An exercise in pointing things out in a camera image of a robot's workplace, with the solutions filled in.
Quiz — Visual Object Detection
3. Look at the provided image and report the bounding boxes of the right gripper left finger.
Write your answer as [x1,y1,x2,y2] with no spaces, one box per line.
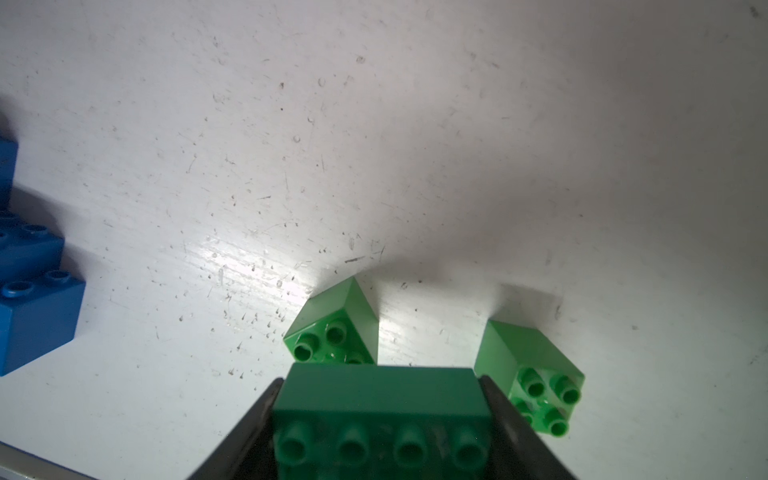
[189,378,284,480]

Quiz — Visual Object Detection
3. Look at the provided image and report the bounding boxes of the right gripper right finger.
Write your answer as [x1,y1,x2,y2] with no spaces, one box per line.
[479,376,576,480]

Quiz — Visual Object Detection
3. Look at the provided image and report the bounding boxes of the long green lego brick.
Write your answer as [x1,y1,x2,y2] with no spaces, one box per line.
[272,363,492,479]

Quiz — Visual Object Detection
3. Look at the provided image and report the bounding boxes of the long blue lego brick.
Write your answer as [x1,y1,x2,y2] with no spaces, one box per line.
[1,139,86,376]

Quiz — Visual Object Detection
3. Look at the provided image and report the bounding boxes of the green lego brick lower right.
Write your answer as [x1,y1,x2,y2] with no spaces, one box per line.
[474,319,585,438]

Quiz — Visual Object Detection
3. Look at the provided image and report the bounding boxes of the green lego brick lower left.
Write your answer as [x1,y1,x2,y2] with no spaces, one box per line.
[283,277,379,365]

